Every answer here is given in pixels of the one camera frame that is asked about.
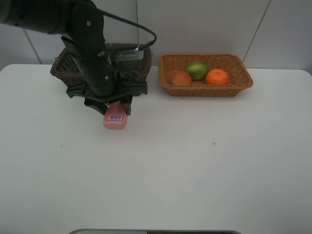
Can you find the dark brown wicker basket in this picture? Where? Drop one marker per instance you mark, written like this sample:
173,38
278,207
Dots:
65,68

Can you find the red yellow peach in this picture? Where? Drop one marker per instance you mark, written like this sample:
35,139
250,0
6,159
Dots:
181,78

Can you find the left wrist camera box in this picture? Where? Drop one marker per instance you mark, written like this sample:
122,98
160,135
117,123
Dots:
123,52

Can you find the pink lotion bottle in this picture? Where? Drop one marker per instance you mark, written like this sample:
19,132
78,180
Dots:
115,117

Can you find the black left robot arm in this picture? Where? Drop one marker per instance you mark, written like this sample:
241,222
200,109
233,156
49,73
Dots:
80,24

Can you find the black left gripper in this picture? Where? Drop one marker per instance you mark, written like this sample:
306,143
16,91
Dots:
84,53

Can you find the orange mandarin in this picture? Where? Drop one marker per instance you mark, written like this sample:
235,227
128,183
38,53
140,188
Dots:
217,77

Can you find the green lime fruit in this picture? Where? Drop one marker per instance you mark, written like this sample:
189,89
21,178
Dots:
197,70

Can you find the light orange wicker basket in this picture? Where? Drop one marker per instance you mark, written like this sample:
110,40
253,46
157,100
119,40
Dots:
239,78

